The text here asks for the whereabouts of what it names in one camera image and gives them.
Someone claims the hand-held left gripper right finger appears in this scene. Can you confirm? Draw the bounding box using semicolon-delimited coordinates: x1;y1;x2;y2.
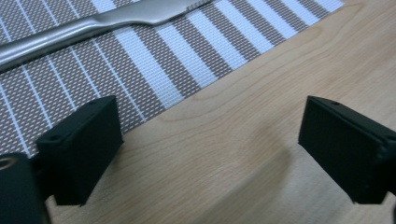
297;95;396;205

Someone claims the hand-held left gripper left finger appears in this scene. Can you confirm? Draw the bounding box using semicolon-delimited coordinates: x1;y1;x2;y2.
35;95;124;207

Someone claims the striped woven placemat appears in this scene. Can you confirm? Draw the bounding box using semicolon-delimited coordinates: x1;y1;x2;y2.
0;0;346;158

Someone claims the silver metal table knife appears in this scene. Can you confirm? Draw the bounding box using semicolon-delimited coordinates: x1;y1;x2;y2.
0;0;213;73

